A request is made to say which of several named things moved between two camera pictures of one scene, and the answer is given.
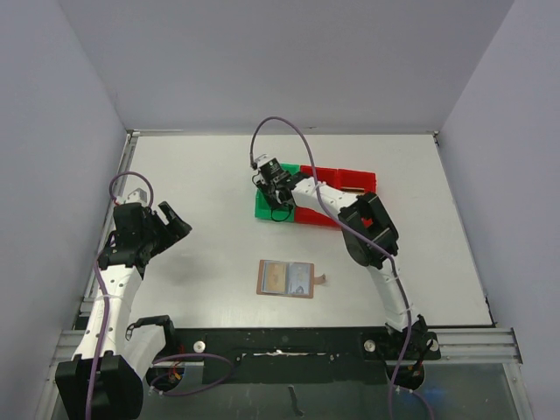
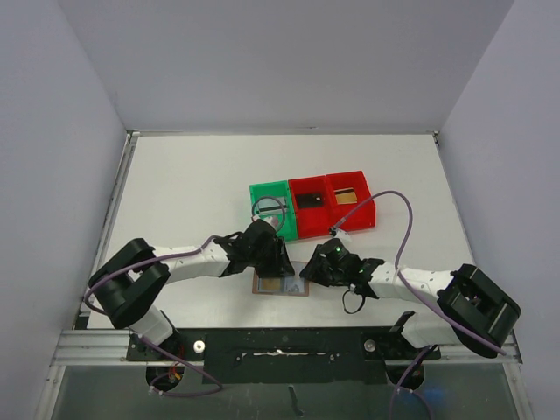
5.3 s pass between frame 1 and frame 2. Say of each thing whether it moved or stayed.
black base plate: stayed
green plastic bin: moved
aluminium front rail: stayed
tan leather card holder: stayed
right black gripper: moved
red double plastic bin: moved
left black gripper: moved
